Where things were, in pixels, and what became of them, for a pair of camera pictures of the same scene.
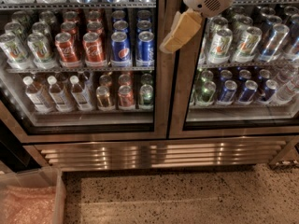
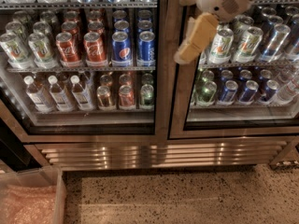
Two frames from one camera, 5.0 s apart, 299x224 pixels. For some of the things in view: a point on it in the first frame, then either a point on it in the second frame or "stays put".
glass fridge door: x=82 y=63 stays put
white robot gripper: x=204 y=0 → x=221 y=2
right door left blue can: x=227 y=95 stays put
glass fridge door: x=237 y=77 stays put
